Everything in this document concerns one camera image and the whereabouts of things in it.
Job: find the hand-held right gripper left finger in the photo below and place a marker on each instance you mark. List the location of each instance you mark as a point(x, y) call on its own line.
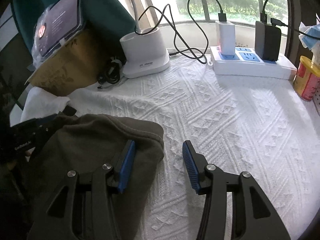
point(127, 165)

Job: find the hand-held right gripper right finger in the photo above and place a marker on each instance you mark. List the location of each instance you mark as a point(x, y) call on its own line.
point(190, 167)

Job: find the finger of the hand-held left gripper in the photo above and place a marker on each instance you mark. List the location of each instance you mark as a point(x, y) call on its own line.
point(46, 123)

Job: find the dark grey garment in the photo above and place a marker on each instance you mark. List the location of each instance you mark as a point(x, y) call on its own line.
point(95, 140)

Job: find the white cloth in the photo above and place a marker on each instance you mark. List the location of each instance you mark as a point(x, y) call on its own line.
point(40, 102)

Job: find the white textured tablecloth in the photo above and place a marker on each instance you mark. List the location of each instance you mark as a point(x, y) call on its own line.
point(225, 130)

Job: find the brown cardboard box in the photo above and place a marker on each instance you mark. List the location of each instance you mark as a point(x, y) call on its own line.
point(67, 70)

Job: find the tablet in clear case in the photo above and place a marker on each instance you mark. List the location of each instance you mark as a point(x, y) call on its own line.
point(60, 20)

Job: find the white desk lamp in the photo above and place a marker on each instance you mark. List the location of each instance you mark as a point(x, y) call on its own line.
point(145, 55)

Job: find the white power strip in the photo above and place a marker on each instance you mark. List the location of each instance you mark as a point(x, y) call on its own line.
point(250, 67)

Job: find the white charger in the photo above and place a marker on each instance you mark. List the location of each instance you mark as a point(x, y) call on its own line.
point(226, 37)

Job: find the yellow red can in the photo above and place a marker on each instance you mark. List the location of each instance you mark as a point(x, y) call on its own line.
point(306, 80)

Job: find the black charger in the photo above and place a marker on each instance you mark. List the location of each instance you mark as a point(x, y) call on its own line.
point(267, 40)

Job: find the balcony railing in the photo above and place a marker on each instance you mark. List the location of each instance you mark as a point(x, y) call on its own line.
point(202, 2)

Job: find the blue white plastic bag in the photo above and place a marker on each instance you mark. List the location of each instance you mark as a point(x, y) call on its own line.
point(312, 36)

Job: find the dark window frame post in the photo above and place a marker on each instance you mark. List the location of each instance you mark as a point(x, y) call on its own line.
point(292, 17)

